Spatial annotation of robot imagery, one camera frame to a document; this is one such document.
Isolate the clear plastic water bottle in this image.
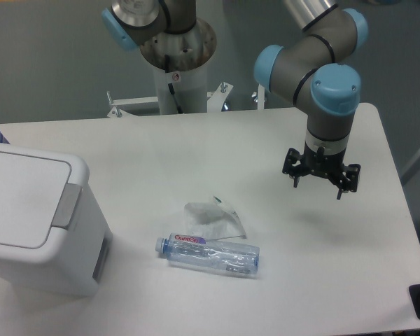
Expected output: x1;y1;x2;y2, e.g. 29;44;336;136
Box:
155;233;260;277

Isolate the white pedestal base frame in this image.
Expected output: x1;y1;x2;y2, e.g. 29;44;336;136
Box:
106;80;267;119

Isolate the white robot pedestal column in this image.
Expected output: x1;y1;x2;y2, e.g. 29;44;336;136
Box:
139;18;217;98

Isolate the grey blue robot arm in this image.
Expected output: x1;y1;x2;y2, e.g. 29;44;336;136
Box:
101;1;368;194

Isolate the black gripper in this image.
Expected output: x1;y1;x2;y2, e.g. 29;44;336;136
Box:
282;144;361;200

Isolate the black pedestal cable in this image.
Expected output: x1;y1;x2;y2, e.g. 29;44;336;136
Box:
164;54;183;115

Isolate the crumpled clear plastic wrapper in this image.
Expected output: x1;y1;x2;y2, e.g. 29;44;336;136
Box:
183;196;247;240

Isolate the white push-lid trash can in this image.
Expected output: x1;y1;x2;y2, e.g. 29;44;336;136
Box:
0;143;113;296

